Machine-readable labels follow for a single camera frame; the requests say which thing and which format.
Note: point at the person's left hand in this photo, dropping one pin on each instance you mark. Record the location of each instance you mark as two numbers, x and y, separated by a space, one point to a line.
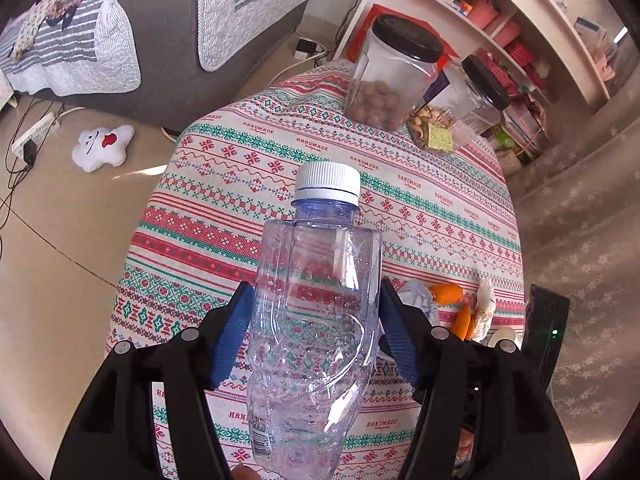
243 473

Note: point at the white bookshelf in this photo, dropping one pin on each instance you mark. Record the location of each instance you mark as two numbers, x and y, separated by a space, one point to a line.
545 5

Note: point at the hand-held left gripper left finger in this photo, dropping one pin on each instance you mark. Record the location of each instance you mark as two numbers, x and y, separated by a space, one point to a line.
230 335

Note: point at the white cloud plush toy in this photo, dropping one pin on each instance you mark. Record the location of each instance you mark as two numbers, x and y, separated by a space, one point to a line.
102 145

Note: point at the clear plastic bottle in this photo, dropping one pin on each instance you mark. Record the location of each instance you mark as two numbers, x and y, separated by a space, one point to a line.
310 310

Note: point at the upright pastel books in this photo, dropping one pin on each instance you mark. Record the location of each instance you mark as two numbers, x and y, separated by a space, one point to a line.
595 42

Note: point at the grey sofa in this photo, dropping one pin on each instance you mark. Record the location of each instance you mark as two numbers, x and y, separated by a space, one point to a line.
165 60

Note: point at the white power strip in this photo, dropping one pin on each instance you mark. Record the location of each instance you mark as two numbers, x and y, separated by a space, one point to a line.
42 127

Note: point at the pink slotted basket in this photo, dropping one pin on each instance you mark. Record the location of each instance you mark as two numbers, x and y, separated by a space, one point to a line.
521 55

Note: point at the black power adapter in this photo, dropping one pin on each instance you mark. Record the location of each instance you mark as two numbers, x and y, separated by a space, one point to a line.
28 152

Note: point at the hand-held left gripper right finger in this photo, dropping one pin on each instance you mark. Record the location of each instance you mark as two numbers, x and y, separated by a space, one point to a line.
400 340

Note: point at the pink pen cup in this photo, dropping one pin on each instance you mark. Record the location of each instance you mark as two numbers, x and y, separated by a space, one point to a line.
484 14

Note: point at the clear jar with yellow label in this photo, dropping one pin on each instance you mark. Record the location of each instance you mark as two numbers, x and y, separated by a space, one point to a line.
465 105

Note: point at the striped quilted armrest cover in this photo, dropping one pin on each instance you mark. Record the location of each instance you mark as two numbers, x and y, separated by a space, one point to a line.
250 5

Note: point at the patterned striped tablecloth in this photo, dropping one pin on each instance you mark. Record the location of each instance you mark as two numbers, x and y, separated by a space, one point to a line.
225 170

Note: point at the floral patterned cloth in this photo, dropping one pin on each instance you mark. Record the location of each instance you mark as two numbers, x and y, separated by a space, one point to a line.
45 15

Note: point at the floral tissue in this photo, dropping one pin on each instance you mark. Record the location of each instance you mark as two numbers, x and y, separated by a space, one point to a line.
484 310

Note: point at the striped quilted seat cover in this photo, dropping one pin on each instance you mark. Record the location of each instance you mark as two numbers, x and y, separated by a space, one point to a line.
100 55

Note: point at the clear jar with brown nuts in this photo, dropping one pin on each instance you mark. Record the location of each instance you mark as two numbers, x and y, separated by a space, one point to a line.
390 70

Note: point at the orange peel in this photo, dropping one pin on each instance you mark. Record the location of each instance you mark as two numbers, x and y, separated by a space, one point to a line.
464 320
445 293

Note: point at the beige floral curtain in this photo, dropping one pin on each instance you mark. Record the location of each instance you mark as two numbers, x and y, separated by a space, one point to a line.
590 260

